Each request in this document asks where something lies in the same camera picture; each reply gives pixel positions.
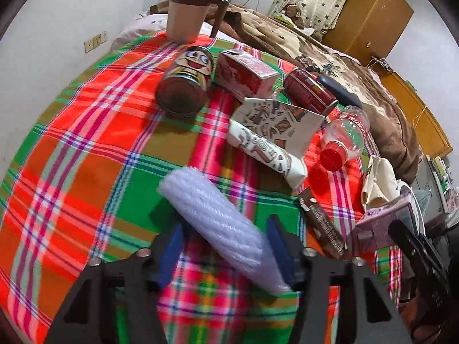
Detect plaid blanket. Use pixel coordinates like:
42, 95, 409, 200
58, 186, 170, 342
0, 30, 404, 344

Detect dark blue case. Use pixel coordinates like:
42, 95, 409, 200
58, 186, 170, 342
317, 73, 363, 110

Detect red and white juice carton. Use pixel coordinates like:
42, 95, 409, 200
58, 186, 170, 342
214, 48, 280, 103

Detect wooden wardrobe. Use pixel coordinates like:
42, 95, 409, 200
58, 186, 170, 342
323, 0, 415, 67

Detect white bubble wrap roll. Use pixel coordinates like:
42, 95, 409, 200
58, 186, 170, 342
158, 166, 291, 296

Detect beige brown travel mug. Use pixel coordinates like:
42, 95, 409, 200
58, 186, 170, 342
166, 0, 230, 44

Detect purple drink carton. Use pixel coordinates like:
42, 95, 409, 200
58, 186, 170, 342
349, 190, 422, 255

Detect brown patterned blanket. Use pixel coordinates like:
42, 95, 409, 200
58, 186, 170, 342
150, 0, 422, 183

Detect wall socket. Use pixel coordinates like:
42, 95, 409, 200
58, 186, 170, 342
84, 32, 108, 54

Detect cluttered bedside table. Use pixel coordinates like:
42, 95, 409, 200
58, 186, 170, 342
428, 154, 459, 216

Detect wooden headboard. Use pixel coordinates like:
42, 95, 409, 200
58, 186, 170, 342
376, 72, 453, 158

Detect brown teddy bear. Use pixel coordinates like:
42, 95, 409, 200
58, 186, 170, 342
281, 3, 305, 29

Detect printed white paper tray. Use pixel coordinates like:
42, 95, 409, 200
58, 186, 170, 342
229, 97, 323, 158

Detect dark snack packet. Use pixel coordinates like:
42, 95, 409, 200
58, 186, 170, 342
296, 55, 321, 74

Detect clear plastic bottle red cap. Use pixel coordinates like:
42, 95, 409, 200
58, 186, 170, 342
319, 105, 371, 172

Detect red cartoon drink can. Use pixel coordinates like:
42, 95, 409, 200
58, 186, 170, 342
155, 46, 216, 117

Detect dark red drink can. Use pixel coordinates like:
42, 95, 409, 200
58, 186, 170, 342
283, 67, 339, 117

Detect white bed sheet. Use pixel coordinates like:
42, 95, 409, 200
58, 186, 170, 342
109, 12, 216, 52

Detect power strip with cables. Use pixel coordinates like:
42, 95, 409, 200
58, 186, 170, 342
369, 54, 391, 70

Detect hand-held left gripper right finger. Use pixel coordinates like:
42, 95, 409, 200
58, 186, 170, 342
265, 214, 413, 344

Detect white patterned tube pack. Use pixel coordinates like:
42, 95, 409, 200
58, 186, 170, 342
227, 120, 308, 190

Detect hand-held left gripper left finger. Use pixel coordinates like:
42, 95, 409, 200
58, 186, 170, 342
45, 222, 190, 344

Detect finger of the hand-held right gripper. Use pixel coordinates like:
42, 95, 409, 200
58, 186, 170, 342
388, 218, 454, 318

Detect brown snack wrapper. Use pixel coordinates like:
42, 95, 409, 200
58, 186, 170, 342
297, 187, 350, 260

